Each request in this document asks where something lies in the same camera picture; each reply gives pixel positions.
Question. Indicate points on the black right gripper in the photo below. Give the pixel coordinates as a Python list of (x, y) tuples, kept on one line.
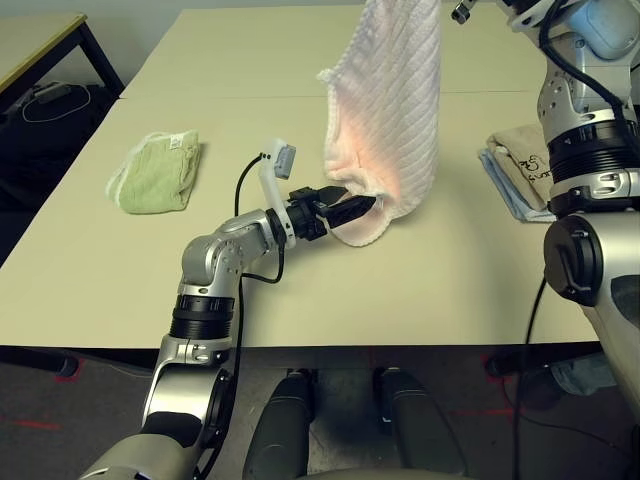
[(462, 10)]

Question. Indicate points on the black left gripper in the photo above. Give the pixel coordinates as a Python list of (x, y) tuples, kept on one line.
[(306, 217)]

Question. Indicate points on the pink towel with white trim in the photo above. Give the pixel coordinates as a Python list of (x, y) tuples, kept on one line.
[(390, 100)]

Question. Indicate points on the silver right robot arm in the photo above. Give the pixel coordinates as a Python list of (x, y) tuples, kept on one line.
[(575, 115)]

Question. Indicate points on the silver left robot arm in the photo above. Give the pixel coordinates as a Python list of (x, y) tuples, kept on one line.
[(210, 250)]

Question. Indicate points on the beige folded towel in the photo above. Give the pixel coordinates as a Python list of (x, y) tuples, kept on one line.
[(520, 150)]

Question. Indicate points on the light blue folded towel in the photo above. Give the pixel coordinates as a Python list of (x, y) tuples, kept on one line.
[(505, 192)]

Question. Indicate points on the green folded towel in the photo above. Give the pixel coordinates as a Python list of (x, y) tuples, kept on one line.
[(155, 175)]

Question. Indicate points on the grey left robot leg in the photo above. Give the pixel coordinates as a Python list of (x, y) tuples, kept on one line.
[(280, 425)]

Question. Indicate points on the grey robot leg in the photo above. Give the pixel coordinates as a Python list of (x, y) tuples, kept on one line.
[(280, 425), (420, 425)]

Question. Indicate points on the grey right robot leg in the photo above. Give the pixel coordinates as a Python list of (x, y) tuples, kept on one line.
[(420, 425)]

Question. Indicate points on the bystander shoe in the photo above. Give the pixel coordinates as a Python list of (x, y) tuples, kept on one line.
[(536, 390)]

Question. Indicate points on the grey robot torso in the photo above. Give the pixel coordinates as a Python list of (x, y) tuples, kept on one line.
[(385, 476)]

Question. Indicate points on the black bag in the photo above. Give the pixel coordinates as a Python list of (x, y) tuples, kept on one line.
[(50, 150)]

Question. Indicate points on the bystander blue jeans leg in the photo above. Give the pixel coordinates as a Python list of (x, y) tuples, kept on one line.
[(585, 375)]

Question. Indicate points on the grey power adapter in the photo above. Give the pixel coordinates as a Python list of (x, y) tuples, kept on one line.
[(52, 92)]

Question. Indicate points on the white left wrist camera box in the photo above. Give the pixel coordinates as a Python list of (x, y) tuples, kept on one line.
[(270, 185)]

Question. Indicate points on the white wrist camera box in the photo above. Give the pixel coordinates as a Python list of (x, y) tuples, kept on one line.
[(270, 185), (605, 30)]

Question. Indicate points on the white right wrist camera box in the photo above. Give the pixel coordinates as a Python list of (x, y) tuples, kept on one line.
[(605, 30)]

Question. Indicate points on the wooden side table black frame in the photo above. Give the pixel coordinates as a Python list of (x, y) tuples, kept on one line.
[(30, 45)]

